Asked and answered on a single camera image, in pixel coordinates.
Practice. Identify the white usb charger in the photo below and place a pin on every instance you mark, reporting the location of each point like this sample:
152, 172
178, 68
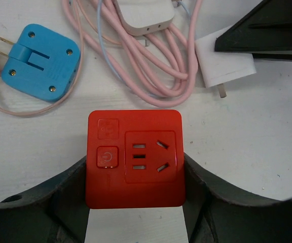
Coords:
220, 68

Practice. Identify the blue plug adapter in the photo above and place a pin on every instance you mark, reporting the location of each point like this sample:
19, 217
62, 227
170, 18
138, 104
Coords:
42, 63

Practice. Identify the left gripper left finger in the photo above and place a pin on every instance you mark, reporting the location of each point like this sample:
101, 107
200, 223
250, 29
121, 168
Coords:
53, 211

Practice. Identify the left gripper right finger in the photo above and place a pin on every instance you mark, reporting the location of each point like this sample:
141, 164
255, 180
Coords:
218, 211

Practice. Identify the red cube adapter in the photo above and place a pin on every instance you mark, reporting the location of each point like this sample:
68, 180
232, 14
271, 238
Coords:
135, 159

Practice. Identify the white plug adapter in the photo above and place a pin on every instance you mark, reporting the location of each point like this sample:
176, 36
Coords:
141, 17

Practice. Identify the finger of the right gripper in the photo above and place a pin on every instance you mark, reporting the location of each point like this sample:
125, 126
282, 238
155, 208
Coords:
265, 32

